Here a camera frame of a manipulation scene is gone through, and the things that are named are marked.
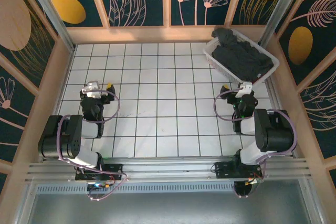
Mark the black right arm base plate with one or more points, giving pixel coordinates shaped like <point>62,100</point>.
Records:
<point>223,169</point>

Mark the aluminium frame post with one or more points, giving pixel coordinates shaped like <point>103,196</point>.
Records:
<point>52,11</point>
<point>281,9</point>

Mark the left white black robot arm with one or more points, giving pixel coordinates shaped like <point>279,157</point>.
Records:
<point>68,134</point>

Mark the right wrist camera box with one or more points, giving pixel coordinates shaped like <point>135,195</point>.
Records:
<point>244,87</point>

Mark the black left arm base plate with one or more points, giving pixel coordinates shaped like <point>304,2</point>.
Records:
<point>113,170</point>

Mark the aluminium mounting rail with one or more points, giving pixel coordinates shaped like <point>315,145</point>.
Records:
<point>170,167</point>

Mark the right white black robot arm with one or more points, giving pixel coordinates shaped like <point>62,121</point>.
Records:
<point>273,132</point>

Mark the white plastic basket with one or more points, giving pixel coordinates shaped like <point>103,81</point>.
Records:
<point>210,48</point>

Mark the dark grey t-shirt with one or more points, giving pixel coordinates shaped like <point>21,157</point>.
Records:
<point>241,58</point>

